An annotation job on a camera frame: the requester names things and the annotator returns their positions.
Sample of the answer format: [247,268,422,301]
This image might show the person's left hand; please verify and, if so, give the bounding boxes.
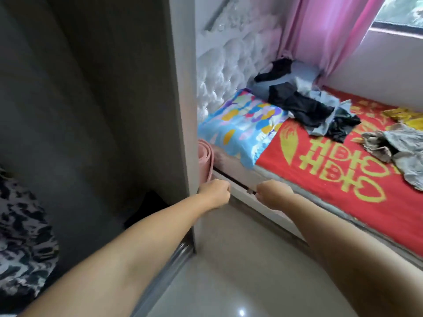
[197,179,232,211]

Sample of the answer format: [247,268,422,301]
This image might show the dark framed window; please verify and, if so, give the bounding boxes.
[370,0,423,38]

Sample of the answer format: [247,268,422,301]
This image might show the white tufted headboard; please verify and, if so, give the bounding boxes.
[196,0,284,126]

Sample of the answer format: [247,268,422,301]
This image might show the wide pink curtain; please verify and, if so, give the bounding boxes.
[276,0,387,86]

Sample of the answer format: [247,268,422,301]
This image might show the pink fabric item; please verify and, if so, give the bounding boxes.
[197,139,215,189]

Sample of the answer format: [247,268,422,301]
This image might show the person's left forearm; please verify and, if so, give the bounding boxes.
[20,193,212,317]

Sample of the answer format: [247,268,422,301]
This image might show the person's right forearm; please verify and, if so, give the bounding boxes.
[281,195,423,317]

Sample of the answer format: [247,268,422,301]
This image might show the blue patterned pillow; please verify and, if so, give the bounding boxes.
[197,88,290,169]

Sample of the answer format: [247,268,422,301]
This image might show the red and yellow blanket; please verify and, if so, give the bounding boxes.
[208,82,423,268]

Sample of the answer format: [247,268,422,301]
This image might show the grey wardrobe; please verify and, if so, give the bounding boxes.
[0,0,200,317]

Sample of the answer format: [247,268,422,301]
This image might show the black trousers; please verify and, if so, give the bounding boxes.
[124,189,170,230]

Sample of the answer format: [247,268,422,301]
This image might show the black white patterned garment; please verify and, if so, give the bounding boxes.
[0,167,60,308]

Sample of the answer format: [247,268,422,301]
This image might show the pale blue pillow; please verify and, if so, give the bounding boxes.
[248,59,323,103]

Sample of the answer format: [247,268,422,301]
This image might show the pile of mixed clothes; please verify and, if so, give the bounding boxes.
[254,57,423,192]

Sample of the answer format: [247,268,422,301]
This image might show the person's right hand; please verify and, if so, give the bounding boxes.
[255,179,296,211]

